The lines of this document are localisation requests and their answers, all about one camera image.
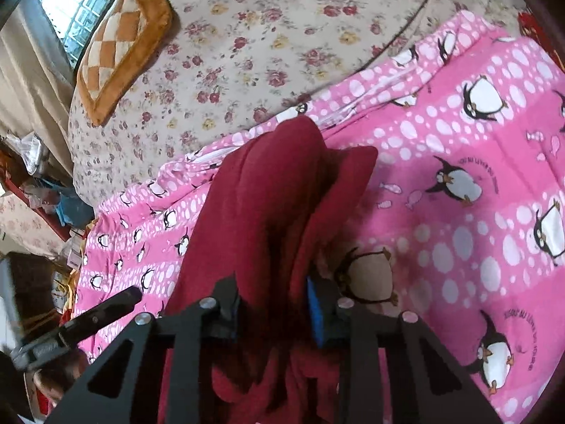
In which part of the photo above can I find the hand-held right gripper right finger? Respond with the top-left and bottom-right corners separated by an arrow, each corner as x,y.
307,276 -> 504,424

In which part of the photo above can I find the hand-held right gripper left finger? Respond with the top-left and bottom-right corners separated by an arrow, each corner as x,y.
44,276 -> 243,424

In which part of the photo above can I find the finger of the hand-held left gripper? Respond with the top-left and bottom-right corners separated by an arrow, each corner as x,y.
56,285 -> 143,346

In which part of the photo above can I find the dark red garment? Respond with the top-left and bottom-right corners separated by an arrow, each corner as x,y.
156,115 -> 380,424

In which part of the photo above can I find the person's left hand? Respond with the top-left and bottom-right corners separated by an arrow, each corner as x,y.
32,348 -> 91,409

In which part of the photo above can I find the blue basket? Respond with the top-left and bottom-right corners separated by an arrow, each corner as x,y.
55,188 -> 97,232

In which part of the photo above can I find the pink penguin print blanket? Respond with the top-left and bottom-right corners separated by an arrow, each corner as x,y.
73,9 -> 565,424

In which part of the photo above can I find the beige curtain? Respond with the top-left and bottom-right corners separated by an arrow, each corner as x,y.
0,4 -> 77,173

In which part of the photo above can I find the floral quilt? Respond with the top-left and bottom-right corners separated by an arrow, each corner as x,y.
68,0 -> 530,213

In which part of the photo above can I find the orange checked cushion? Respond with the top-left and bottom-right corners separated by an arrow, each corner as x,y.
76,0 -> 174,126

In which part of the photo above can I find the window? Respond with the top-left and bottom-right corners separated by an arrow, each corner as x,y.
33,0 -> 143,70

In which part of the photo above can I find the red printed cloth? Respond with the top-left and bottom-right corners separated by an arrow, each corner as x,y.
516,6 -> 558,56

